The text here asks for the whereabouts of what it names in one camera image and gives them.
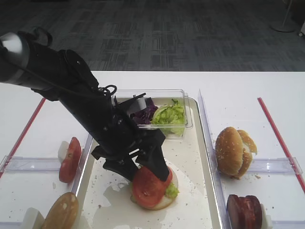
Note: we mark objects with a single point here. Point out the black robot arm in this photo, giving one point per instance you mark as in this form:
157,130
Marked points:
64,76

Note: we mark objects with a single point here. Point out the purple cabbage leaves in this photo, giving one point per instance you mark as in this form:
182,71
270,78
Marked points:
145,116

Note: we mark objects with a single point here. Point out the dark red meat slices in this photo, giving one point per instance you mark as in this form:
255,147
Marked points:
244,212

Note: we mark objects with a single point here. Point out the right upper clear track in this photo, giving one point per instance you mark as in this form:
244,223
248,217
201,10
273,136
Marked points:
276,166

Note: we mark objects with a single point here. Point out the tomato slice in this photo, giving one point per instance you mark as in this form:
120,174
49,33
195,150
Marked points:
70,163
147,189

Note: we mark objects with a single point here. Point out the left red rail strip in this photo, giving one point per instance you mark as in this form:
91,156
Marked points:
9,157

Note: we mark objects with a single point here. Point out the left upper clear track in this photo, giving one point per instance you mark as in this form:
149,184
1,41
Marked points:
18,164

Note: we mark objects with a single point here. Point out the right red rail strip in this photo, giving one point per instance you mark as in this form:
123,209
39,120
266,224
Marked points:
282,144

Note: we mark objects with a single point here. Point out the clear plastic divider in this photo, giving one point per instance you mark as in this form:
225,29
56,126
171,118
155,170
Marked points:
220,202
82,176

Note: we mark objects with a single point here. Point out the lettuce on bun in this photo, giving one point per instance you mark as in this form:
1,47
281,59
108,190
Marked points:
171,191

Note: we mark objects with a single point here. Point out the clear plastic container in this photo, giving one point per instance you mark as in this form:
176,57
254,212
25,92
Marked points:
160,97

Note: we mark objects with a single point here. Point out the white pusher block cheese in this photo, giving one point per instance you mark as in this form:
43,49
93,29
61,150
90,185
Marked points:
33,219

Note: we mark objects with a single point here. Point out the sesame bun inner half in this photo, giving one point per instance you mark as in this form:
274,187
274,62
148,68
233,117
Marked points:
249,148

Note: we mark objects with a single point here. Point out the clear track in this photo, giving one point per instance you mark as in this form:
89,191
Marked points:
276,166
18,164
10,225

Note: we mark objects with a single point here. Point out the bottom bun on tray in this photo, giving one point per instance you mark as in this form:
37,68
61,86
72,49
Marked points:
165,201

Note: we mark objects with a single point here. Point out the white pusher block tomato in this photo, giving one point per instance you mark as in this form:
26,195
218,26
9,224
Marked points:
62,152

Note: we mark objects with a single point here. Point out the sesame bun outer half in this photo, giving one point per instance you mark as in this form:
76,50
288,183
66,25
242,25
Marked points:
229,151

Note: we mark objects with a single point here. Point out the yellow cheese patty disc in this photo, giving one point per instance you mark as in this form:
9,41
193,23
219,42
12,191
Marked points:
63,212

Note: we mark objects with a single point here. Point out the right clear plastic divider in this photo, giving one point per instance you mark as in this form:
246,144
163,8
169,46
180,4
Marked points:
220,202

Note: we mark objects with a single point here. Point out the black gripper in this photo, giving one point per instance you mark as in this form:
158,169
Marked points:
117,135

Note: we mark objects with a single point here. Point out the white floor stand base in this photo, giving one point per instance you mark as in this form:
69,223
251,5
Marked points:
284,26

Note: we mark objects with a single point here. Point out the red rail strip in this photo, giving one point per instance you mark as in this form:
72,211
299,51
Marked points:
282,144
9,157

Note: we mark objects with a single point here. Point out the green lettuce in container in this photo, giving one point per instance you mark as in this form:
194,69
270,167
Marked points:
170,118

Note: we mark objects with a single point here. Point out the white pusher block meat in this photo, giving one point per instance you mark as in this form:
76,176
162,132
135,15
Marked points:
266,219

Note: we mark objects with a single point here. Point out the standing tomato slice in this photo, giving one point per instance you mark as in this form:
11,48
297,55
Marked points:
70,163

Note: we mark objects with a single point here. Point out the left lower clear track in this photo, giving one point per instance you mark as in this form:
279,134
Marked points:
10,225

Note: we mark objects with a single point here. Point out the left clear plastic divider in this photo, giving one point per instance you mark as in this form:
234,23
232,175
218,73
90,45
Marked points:
82,176

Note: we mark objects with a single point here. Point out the silver metal tray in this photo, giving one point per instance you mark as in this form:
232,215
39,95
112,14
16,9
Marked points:
108,203

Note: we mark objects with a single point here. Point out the sesame bun half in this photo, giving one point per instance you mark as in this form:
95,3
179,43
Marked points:
249,148
229,151

